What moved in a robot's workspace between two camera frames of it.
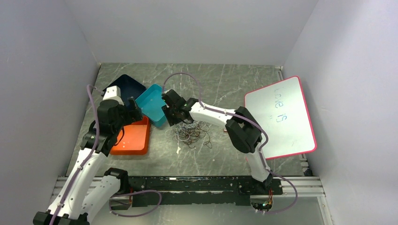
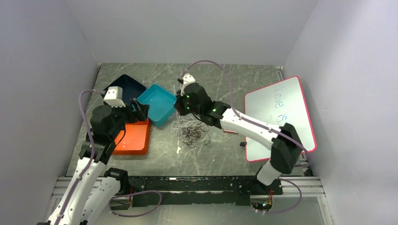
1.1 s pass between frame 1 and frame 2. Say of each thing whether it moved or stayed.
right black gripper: moved
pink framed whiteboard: stayed
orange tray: stayed
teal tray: stayed
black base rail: stayed
